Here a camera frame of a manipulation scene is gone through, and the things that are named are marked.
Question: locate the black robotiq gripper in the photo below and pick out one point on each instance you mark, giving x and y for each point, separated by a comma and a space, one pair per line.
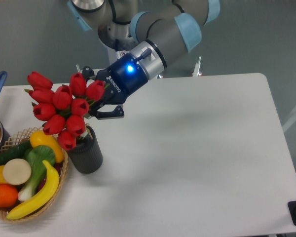
124, 77

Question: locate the red tulip bouquet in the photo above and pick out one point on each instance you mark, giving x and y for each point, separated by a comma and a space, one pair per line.
63, 111

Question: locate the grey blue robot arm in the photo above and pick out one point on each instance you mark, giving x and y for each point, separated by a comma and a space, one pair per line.
140, 45

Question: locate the dark grey ribbed vase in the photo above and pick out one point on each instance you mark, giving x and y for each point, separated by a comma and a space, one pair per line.
87, 156

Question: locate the yellow squash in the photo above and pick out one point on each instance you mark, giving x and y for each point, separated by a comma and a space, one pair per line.
40, 138

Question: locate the red fruit in basket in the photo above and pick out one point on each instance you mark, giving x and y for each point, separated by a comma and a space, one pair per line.
58, 167

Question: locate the green bok choy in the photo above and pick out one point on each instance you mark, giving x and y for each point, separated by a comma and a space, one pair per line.
35, 157

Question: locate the green cucumber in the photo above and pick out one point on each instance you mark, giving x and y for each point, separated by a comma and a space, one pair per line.
16, 151

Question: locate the yellow banana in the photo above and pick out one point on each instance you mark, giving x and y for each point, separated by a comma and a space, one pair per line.
40, 198

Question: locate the beige round mushroom cap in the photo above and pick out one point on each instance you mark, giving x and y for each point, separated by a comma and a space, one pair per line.
17, 171

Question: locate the orange fruit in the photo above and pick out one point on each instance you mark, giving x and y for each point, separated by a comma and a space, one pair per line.
8, 195

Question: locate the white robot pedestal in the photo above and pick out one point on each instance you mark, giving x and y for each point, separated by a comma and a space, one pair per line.
113, 55

